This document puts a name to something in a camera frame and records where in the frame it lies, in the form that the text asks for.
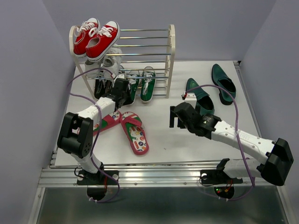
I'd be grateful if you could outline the cream shoe rack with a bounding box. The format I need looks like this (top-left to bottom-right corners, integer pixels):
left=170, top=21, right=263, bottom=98
left=69, top=23, right=176, bottom=101

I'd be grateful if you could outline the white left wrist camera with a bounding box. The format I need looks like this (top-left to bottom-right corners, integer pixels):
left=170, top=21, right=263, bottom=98
left=111, top=73, right=126, bottom=81

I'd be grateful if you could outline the red sneaker left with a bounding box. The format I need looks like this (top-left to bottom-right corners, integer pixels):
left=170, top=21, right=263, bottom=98
left=73, top=18, right=100, bottom=58

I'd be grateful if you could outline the white sneaker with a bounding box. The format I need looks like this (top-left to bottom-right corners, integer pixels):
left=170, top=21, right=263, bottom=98
left=102, top=47, right=122, bottom=81
left=85, top=59, right=103, bottom=78

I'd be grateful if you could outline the white sneaker right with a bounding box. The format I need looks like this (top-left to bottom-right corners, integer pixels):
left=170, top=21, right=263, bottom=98
left=102, top=47, right=122, bottom=81

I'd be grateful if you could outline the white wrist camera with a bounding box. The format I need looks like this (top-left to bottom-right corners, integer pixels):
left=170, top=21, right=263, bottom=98
left=182, top=91, right=197, bottom=108
left=111, top=73, right=126, bottom=81

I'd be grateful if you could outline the pink slide sandal right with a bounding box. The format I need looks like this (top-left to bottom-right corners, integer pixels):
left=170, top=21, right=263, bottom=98
left=120, top=112, right=149, bottom=156

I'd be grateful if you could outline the green canvas sneaker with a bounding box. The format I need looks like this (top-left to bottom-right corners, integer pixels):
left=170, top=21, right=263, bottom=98
left=125, top=70, right=140, bottom=105
left=140, top=66, right=156, bottom=103

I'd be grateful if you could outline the black sneaker left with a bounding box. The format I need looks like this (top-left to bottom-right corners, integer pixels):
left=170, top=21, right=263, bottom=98
left=94, top=79, right=107, bottom=99

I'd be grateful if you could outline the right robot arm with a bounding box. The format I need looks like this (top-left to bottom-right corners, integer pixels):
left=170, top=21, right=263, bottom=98
left=170, top=102, right=294, bottom=186

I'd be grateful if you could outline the red sneaker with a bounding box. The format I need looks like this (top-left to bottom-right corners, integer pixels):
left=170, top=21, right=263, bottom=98
left=73, top=18, right=100, bottom=58
left=85, top=21, right=120, bottom=62

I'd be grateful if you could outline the pink slide sandal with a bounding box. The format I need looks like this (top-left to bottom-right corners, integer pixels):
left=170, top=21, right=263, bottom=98
left=120, top=112, right=149, bottom=156
left=93, top=110, right=121, bottom=135

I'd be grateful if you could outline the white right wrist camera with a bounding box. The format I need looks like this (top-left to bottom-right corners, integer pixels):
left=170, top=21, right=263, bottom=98
left=182, top=91, right=197, bottom=108

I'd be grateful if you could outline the dark green loafer near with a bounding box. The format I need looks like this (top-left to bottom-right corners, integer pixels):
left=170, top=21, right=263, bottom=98
left=185, top=78, right=215, bottom=116

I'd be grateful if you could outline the aluminium table edge rail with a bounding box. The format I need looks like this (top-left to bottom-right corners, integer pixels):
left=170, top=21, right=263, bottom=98
left=37, top=161, right=257, bottom=189

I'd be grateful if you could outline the red sneaker right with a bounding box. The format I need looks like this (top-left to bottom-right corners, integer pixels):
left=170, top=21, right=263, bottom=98
left=85, top=21, right=120, bottom=62

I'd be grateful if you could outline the dark green loafer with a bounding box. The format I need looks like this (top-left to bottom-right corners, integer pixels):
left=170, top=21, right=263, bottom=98
left=211, top=64, right=236, bottom=105
left=185, top=78, right=215, bottom=116

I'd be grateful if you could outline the white sneaker left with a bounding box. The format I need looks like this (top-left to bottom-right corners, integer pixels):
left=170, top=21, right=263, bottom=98
left=85, top=59, right=103, bottom=78

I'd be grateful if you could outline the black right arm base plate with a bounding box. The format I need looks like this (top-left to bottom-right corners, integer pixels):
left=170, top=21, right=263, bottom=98
left=200, top=158, right=243, bottom=185

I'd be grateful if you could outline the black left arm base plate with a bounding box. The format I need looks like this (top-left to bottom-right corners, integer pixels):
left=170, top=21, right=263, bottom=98
left=77, top=170, right=117, bottom=186

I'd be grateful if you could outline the pink slide sandal left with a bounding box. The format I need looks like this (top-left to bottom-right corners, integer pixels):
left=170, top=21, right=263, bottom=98
left=93, top=110, right=121, bottom=135

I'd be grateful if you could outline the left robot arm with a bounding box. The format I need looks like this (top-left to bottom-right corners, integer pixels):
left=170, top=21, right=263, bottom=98
left=57, top=78, right=130, bottom=184

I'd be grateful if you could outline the dark green loafer far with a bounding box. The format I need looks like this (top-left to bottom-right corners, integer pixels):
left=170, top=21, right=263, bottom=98
left=211, top=64, right=236, bottom=105

